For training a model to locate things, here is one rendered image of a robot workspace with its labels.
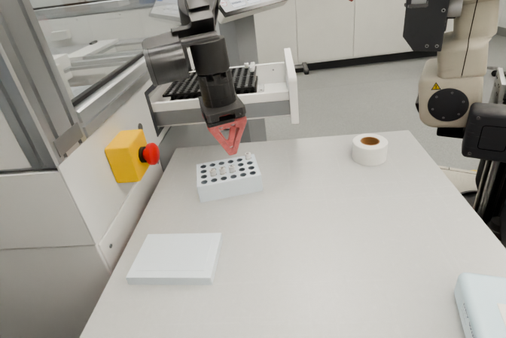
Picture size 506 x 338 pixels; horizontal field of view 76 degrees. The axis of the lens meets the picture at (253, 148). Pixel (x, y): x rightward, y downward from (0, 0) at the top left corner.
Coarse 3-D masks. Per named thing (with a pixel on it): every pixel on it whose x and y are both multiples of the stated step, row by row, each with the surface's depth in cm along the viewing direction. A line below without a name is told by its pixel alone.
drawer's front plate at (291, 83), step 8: (288, 48) 93; (288, 56) 85; (288, 64) 79; (288, 72) 73; (288, 80) 69; (296, 80) 69; (288, 88) 74; (296, 88) 70; (296, 96) 71; (296, 104) 72; (296, 112) 73; (296, 120) 74
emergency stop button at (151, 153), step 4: (148, 144) 57; (152, 144) 57; (148, 148) 56; (152, 148) 57; (156, 148) 58; (144, 152) 57; (148, 152) 56; (152, 152) 56; (156, 152) 57; (144, 156) 57; (148, 156) 56; (152, 156) 56; (156, 156) 57; (148, 160) 56; (152, 160) 57; (156, 160) 57; (152, 164) 57
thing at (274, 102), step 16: (272, 64) 93; (272, 80) 96; (160, 96) 86; (240, 96) 73; (256, 96) 73; (272, 96) 73; (288, 96) 73; (160, 112) 76; (176, 112) 76; (192, 112) 76; (256, 112) 75; (272, 112) 75; (288, 112) 74
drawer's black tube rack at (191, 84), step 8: (192, 72) 93; (232, 72) 88; (240, 72) 88; (184, 80) 87; (192, 80) 86; (240, 80) 81; (256, 80) 89; (168, 88) 82; (176, 88) 82; (184, 88) 81; (192, 88) 80; (240, 88) 76; (256, 88) 84; (168, 96) 78; (176, 96) 86; (184, 96) 84; (192, 96) 83
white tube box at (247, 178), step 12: (252, 156) 68; (204, 168) 66; (216, 168) 66; (228, 168) 65; (240, 168) 65; (252, 168) 65; (204, 180) 63; (216, 180) 63; (228, 180) 62; (240, 180) 62; (252, 180) 62; (204, 192) 62; (216, 192) 62; (228, 192) 63; (240, 192) 63; (252, 192) 64
